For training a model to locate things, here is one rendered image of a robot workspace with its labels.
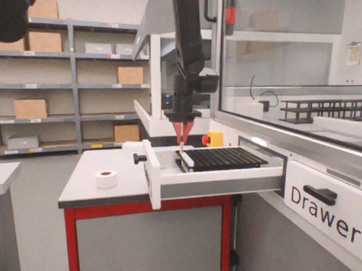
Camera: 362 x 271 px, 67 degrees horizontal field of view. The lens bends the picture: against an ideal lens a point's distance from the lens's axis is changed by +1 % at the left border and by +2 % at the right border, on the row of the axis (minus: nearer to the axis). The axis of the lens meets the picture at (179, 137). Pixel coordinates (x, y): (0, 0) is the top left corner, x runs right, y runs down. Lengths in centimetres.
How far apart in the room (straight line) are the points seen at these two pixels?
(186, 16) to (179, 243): 73
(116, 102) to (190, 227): 407
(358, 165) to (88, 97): 456
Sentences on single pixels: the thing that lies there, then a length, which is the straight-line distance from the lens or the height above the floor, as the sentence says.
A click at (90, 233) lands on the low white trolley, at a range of 97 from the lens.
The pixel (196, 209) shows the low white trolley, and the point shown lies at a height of 68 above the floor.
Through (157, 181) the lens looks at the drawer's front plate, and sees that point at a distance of 62.
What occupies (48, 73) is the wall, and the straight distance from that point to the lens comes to 491.
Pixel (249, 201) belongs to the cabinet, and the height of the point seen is 72.
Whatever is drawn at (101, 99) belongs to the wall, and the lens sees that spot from 489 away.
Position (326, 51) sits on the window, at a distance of 66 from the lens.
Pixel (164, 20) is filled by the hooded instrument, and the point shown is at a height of 144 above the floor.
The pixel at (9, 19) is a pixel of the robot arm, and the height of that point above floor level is 122.
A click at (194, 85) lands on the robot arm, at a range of 79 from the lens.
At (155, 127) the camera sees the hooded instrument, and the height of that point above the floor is 86.
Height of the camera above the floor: 111
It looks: 12 degrees down
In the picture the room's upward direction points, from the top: straight up
